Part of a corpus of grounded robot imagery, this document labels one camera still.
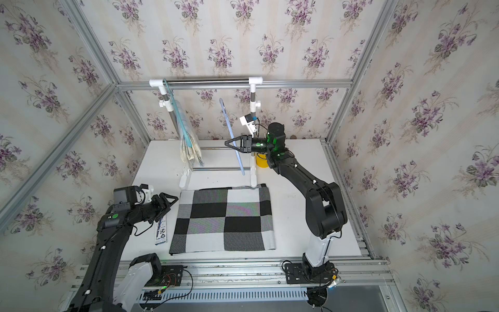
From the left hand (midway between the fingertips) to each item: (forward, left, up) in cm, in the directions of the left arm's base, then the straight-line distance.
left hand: (175, 203), depth 77 cm
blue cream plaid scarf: (+23, -3, +7) cm, 24 cm away
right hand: (+14, -22, +19) cm, 32 cm away
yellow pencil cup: (+11, -34, +14) cm, 39 cm away
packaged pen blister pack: (-8, +8, -14) cm, 18 cm away
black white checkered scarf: (-1, -21, -15) cm, 26 cm away
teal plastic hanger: (+36, +3, +16) cm, 40 cm away
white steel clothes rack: (+23, +3, -12) cm, 26 cm away
